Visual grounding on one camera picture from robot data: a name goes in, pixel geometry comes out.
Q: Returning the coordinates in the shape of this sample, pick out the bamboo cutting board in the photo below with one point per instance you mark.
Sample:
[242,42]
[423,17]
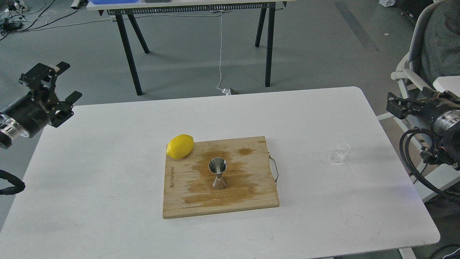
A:
[188,189]

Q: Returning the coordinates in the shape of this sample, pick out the steel jigger measuring cup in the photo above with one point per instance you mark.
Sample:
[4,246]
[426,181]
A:
[218,166]

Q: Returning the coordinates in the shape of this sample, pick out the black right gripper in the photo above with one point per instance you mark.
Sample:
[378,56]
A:
[439,112]

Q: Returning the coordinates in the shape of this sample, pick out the background table black legs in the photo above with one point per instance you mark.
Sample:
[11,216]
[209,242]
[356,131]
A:
[130,9]

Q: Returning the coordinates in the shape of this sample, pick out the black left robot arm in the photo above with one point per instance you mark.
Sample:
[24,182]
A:
[29,114]

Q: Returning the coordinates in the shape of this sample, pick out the seated person grey jacket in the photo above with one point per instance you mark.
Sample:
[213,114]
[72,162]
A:
[441,42]

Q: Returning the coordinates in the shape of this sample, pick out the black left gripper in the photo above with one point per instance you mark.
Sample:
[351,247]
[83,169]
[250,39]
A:
[29,114]

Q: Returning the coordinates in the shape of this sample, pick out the small clear glass cup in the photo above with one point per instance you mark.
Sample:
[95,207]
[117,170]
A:
[339,152]

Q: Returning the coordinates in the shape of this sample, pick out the blue plastic tray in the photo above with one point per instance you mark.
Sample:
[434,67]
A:
[112,1]

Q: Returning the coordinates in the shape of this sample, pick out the yellow lemon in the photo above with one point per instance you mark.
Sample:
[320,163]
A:
[180,146]

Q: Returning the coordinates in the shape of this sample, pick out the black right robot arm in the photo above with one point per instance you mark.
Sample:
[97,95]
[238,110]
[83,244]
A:
[442,149]

